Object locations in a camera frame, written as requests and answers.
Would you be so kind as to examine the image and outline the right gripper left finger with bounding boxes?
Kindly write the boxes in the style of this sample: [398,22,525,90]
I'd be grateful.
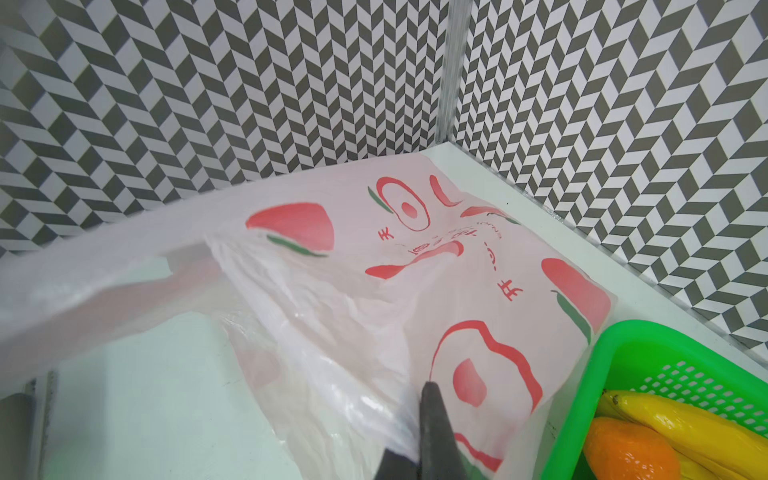
[374,449,419,480]

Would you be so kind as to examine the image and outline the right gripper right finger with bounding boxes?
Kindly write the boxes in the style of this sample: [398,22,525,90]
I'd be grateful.
[418,381,467,480]

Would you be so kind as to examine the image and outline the pink plastic bag peach print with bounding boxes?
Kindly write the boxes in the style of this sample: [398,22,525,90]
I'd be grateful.
[1,154,614,479]

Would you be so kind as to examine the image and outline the small orange fake tangerine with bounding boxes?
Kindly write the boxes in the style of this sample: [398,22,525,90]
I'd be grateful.
[582,417,681,480]

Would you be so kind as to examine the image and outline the yellow fake banana bunch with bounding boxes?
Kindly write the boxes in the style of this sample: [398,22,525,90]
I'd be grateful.
[598,390,767,479]

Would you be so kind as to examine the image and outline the green plastic basket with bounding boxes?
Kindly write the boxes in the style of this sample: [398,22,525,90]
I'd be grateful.
[535,320,767,479]

